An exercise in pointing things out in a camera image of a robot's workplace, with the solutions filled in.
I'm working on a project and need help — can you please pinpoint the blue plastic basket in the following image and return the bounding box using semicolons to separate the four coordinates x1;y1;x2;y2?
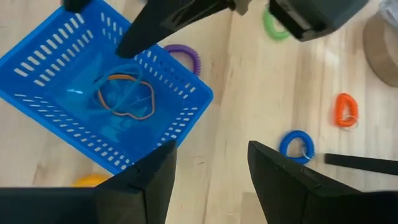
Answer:
0;0;215;175

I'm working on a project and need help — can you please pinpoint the blue rubber band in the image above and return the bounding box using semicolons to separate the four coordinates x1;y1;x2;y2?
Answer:
92;63;144;113

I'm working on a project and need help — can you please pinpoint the purple spiral wrist keychain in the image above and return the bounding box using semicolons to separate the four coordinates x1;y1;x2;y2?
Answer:
164;44;202;77

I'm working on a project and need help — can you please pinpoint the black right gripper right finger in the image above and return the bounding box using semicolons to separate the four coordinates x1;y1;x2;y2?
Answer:
247;140;362;224

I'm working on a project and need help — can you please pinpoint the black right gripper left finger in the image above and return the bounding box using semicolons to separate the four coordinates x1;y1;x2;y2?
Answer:
95;139;178;224

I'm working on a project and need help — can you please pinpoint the yellow spiral wrist keychain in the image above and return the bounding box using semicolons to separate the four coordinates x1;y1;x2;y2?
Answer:
73;174;109;188

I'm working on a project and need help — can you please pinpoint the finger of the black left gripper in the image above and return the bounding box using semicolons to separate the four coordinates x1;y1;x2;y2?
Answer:
114;0;231;60
63;0;93;13

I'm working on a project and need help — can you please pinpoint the orange-red spiral wrist keychain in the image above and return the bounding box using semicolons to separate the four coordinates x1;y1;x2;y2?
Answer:
334;92;359;131

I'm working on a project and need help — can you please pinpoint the blue spiral wrist keychain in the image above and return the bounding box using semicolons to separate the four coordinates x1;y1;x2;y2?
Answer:
279;129;315;165

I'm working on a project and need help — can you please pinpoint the green spiral wrist keychain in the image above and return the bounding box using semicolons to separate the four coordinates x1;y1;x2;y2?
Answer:
262;6;292;41

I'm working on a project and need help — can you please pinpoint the white table lamp wooden base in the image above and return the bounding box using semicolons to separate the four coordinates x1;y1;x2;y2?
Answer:
362;9;398;88

